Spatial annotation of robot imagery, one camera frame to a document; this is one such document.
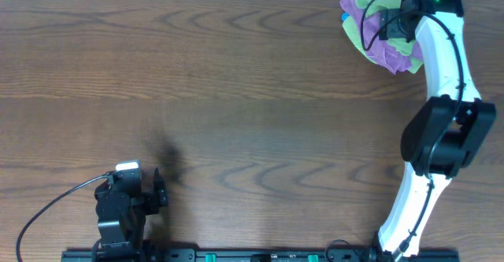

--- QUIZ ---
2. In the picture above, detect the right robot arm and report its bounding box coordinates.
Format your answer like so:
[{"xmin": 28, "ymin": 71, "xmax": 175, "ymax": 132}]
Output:
[{"xmin": 362, "ymin": 0, "xmax": 496, "ymax": 261}]

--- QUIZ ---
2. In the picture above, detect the left black camera cable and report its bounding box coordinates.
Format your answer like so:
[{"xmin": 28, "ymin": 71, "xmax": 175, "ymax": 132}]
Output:
[{"xmin": 16, "ymin": 174, "xmax": 113, "ymax": 262}]

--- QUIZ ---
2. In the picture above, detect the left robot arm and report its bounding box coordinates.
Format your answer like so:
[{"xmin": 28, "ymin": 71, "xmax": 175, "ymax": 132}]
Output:
[{"xmin": 91, "ymin": 168, "xmax": 169, "ymax": 261}]

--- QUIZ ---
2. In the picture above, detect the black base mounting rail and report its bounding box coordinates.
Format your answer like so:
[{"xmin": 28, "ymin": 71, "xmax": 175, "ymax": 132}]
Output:
[{"xmin": 61, "ymin": 247, "xmax": 461, "ymax": 262}]

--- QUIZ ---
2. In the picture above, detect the light green cloth underneath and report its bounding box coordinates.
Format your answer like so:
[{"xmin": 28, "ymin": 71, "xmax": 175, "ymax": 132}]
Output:
[{"xmin": 342, "ymin": 16, "xmax": 423, "ymax": 74}]

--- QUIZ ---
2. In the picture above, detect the green microfiber cloth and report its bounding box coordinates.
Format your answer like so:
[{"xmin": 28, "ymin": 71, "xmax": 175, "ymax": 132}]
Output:
[{"xmin": 350, "ymin": 0, "xmax": 401, "ymax": 45}]

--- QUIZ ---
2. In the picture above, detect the purple microfiber cloth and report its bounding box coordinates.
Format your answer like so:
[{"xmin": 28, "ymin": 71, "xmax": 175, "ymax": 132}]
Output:
[{"xmin": 340, "ymin": 0, "xmax": 423, "ymax": 74}]

